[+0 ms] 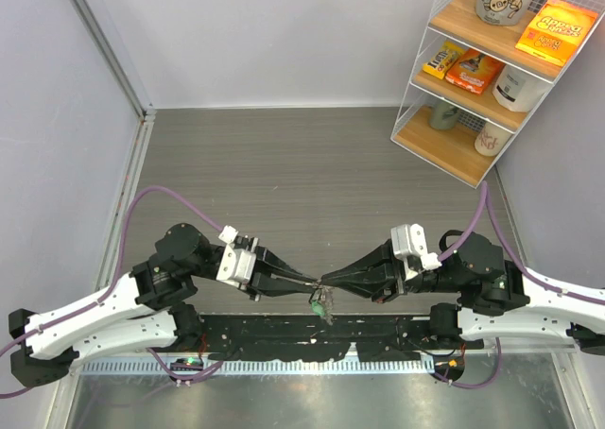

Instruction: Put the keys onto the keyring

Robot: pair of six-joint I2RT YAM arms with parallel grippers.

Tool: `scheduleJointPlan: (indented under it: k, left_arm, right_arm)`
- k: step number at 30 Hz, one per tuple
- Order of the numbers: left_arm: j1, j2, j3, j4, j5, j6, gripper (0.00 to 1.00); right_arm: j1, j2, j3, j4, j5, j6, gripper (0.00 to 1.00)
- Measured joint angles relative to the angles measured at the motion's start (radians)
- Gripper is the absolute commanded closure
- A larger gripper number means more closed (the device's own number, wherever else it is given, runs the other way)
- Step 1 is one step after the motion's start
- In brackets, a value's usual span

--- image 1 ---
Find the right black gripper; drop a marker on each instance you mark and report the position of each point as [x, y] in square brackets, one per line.
[379, 273]

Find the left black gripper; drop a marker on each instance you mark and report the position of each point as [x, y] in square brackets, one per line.
[264, 282]

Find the silver keys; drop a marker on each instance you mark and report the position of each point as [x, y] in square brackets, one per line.
[321, 302]

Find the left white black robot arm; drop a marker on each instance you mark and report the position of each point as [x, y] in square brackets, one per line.
[146, 307]

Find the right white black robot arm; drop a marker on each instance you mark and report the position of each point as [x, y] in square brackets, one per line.
[495, 298]

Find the grey green cup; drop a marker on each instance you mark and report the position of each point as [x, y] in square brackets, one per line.
[443, 116]

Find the cream cup red writing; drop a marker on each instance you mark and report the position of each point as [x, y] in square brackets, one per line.
[491, 140]

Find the orange snack packet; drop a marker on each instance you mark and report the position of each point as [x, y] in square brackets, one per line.
[474, 71]

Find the white labelled pouch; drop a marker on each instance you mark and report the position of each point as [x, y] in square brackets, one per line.
[518, 91]

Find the yellow candy packet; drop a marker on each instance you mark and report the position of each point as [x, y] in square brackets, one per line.
[443, 60]

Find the orange yellow snack box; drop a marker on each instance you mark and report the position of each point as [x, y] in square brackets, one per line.
[556, 32]

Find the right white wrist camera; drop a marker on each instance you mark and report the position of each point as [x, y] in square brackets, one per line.
[409, 247]

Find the white slotted cable duct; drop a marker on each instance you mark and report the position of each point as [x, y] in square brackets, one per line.
[145, 365]

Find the white wire wooden shelf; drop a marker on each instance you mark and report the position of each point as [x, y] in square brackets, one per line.
[453, 150]

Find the aluminium frame rail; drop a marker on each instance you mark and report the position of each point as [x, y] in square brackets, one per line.
[103, 30]

